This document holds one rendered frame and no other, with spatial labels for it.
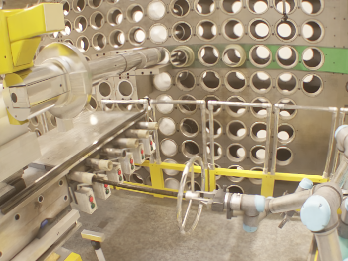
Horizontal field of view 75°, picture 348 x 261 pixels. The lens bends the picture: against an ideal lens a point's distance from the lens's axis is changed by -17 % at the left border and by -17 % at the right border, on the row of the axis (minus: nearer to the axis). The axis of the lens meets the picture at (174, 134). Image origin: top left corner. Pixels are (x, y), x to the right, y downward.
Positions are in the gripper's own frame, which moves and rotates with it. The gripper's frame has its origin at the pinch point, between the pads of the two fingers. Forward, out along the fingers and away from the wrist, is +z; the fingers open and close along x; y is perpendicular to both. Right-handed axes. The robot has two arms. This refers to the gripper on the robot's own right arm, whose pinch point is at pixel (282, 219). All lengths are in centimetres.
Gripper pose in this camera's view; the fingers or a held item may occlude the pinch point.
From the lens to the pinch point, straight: 177.3
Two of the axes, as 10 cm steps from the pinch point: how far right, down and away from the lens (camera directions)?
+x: 4.2, -2.4, 8.7
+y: 8.4, 4.6, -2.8
